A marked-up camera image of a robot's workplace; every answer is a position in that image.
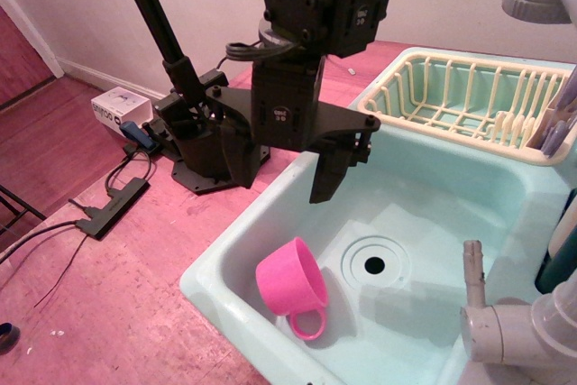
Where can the cream dish rack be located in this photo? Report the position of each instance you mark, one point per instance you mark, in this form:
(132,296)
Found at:
(495,104)

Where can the dark teal bottle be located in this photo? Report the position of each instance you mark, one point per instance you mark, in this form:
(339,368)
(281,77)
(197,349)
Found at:
(560,260)

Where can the white oculus box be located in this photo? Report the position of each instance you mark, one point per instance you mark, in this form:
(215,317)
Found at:
(120,105)

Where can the pink plastic cup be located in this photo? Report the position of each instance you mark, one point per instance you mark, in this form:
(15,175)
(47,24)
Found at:
(291,283)

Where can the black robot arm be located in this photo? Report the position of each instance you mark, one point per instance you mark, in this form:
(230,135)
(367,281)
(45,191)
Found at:
(289,30)

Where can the black tape roll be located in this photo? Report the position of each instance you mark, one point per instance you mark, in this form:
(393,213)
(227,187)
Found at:
(9,337)

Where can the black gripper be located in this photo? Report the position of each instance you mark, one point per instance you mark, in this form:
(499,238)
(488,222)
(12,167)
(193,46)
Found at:
(282,109)

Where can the light teal toy sink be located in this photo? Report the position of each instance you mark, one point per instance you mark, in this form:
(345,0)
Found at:
(390,246)

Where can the black usb hub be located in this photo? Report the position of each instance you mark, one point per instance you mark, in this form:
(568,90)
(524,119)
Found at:
(101,220)

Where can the black metal stand frame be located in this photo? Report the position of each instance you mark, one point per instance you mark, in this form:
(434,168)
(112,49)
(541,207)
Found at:
(18,208)

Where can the beige toy faucet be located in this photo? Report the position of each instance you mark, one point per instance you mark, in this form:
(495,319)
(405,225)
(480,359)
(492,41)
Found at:
(537,340)

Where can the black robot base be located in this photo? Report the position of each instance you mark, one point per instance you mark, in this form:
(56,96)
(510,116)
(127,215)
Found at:
(193,112)

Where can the blue clamp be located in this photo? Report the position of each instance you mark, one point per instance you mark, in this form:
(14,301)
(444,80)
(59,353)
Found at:
(134,133)

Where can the purple utensils in rack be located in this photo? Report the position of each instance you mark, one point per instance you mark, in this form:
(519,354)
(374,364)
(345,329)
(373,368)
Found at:
(559,128)

